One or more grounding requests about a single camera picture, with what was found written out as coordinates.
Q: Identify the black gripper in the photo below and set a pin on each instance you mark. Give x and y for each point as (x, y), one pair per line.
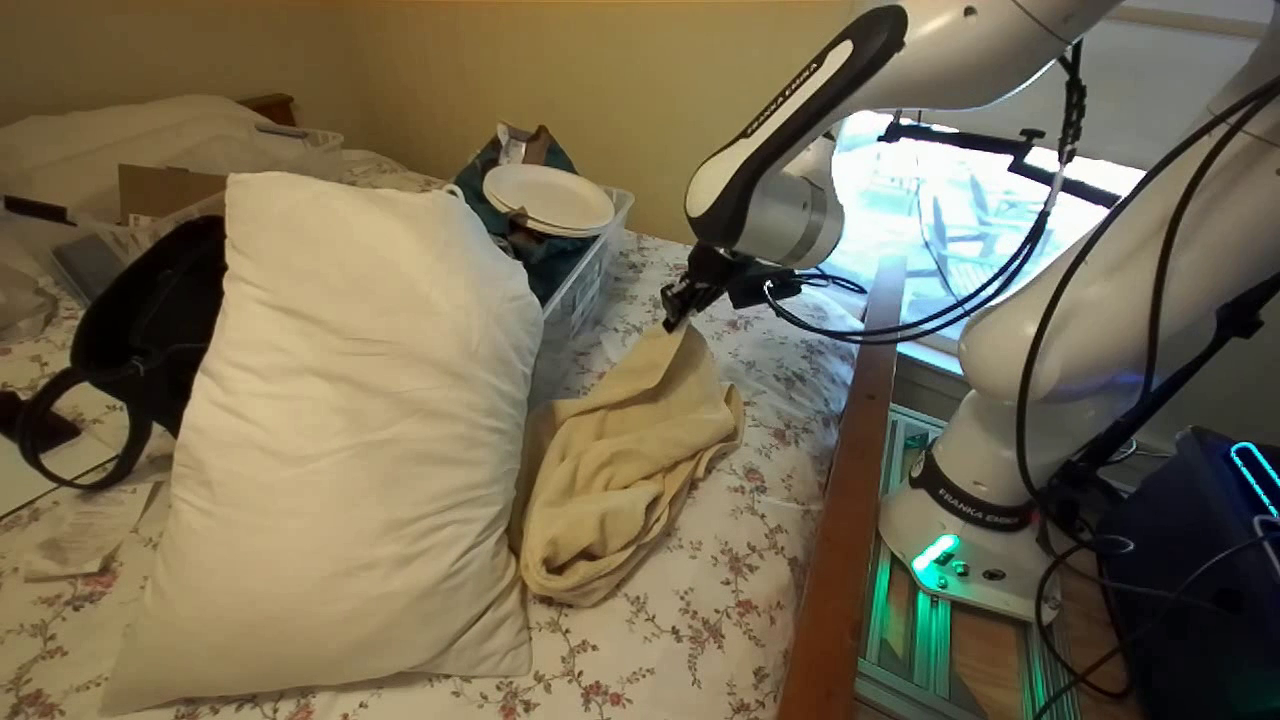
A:
(713, 278)

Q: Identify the cream waffle weave towel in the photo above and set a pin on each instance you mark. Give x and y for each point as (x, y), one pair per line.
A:
(624, 455)

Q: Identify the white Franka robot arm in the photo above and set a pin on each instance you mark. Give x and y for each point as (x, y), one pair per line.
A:
(1135, 292)

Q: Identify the clear plastic storage bin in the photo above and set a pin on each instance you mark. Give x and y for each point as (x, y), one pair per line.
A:
(586, 280)

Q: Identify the white paper plate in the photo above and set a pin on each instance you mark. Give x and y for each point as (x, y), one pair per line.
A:
(544, 196)

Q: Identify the crinkled clear plastic bag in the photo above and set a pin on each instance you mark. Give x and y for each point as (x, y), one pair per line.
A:
(512, 143)

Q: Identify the brown wooden bed footboard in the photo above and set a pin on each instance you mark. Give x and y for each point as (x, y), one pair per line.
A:
(841, 532)

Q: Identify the floral print bed sheet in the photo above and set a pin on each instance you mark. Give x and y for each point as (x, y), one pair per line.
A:
(746, 584)

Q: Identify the bright glass window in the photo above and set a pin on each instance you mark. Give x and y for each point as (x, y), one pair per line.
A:
(986, 253)

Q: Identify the large white pillow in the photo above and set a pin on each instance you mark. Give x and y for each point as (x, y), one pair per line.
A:
(346, 443)

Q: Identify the black metal stand bar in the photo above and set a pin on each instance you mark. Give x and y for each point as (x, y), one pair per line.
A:
(1054, 171)

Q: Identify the green lit robot mounting stand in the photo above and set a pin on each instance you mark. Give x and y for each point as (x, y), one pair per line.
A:
(935, 627)

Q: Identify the black fabric bag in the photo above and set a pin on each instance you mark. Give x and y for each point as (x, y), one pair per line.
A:
(153, 321)

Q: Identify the brown cardboard box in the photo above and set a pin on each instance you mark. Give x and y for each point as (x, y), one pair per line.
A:
(166, 190)

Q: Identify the flat white pillow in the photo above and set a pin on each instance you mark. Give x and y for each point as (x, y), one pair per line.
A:
(146, 134)

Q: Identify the dark computer tower teal light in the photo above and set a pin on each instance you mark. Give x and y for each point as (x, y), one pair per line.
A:
(1184, 584)

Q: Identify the black slim remote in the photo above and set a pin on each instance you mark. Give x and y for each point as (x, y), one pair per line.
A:
(36, 208)

